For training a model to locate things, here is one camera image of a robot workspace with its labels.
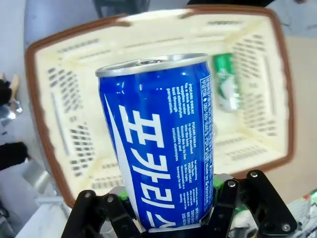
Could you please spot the blue Pocari Sweat can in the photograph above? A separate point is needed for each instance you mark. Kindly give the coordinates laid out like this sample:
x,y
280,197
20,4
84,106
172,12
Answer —
x,y
153,138

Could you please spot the multicoloured cloth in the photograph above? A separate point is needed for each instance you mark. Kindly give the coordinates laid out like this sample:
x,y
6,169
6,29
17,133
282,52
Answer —
x,y
305,205

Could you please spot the grey metal frame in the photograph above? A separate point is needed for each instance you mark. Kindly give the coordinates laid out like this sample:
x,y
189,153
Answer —
x,y
37,198

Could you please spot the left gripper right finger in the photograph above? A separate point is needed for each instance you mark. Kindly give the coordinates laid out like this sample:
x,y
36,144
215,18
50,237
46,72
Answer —
x,y
270,205

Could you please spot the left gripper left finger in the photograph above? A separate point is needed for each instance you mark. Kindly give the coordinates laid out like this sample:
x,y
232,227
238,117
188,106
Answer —
x,y
99,218

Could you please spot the green drink can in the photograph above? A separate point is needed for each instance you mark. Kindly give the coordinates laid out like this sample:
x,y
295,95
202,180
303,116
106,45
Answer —
x,y
226,81

